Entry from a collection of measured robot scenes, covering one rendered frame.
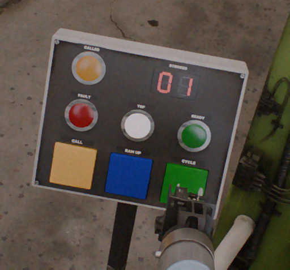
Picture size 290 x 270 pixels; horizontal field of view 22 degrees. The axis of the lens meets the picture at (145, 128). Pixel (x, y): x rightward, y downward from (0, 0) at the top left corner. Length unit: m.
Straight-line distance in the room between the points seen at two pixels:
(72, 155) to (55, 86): 0.13
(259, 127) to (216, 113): 0.30
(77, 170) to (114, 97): 0.15
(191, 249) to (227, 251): 0.76
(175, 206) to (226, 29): 2.24
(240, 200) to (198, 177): 0.45
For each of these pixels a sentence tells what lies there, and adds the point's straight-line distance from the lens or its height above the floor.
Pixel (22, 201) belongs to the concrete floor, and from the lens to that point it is 2.57.
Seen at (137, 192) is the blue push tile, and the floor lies 0.99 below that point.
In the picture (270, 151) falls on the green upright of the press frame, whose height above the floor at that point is 0.88.
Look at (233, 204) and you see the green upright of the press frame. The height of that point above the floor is 0.66.
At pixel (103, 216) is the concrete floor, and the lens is 2.55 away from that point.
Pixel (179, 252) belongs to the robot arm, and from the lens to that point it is 0.99.
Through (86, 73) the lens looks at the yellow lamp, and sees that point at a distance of 1.31.
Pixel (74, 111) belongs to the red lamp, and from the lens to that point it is 1.33.
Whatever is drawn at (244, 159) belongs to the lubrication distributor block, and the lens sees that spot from 1.66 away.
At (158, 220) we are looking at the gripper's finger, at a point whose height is 1.11.
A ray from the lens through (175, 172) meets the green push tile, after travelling 1.35.
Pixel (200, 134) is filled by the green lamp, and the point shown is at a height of 1.10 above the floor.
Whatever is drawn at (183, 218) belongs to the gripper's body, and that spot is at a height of 1.21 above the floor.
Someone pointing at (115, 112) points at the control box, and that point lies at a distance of 1.33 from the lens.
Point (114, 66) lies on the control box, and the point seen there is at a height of 1.17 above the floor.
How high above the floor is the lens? 2.06
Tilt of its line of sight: 47 degrees down
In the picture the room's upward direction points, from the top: 11 degrees clockwise
